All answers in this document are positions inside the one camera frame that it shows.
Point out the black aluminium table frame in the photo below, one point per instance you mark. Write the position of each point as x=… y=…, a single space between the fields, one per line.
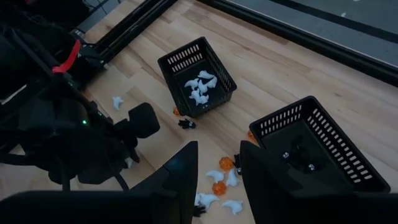
x=311 y=43

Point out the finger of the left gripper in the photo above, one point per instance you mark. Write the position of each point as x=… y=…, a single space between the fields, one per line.
x=133 y=152

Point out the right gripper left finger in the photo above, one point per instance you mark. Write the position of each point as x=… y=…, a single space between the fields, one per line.
x=177 y=183

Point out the black slotted plastic basket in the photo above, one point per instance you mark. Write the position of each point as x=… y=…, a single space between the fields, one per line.
x=273 y=137
x=174 y=81

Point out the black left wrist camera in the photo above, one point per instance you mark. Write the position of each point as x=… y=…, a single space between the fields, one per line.
x=144 y=119

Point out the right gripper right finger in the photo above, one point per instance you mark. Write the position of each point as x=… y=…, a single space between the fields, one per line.
x=280 y=196

